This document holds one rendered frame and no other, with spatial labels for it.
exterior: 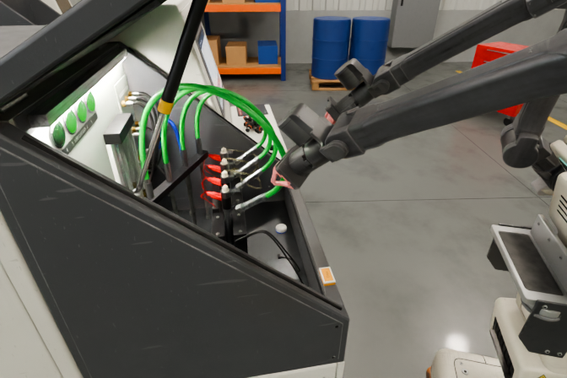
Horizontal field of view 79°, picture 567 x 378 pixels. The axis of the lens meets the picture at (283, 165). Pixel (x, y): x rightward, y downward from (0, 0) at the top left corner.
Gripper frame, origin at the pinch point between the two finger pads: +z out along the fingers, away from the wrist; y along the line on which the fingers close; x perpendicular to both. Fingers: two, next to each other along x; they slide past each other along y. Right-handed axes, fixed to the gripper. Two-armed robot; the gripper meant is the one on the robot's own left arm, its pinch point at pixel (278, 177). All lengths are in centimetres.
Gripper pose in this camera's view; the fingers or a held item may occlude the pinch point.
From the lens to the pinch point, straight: 81.9
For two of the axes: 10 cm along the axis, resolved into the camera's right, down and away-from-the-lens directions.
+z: -5.4, 3.7, 7.6
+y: -4.9, 6.0, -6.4
